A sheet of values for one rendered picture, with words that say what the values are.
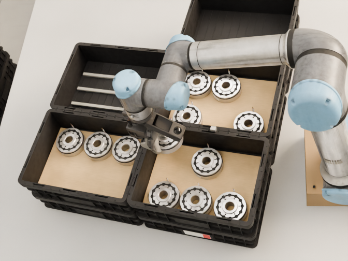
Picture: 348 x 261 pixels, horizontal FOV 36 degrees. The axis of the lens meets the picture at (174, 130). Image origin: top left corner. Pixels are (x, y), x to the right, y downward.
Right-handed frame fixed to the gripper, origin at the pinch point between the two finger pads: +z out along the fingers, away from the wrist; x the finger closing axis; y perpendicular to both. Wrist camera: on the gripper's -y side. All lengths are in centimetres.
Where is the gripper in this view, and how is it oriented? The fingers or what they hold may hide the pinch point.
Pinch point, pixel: (162, 145)
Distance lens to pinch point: 167.3
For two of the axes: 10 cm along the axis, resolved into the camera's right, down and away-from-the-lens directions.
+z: 2.1, 4.9, 8.5
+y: -9.1, -2.1, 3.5
